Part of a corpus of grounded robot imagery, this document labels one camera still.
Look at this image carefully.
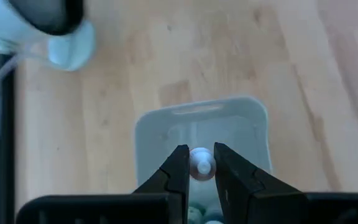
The white plastic bin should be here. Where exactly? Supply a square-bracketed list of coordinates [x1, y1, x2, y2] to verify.
[134, 95, 273, 224]

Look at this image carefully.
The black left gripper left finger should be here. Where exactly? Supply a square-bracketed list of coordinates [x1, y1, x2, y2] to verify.
[132, 144, 191, 224]

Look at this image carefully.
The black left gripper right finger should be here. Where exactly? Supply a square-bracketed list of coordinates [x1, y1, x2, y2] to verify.
[214, 142, 307, 224]

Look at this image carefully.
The small white-capped food coloring bottle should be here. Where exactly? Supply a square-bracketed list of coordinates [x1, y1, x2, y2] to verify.
[188, 147, 217, 182]

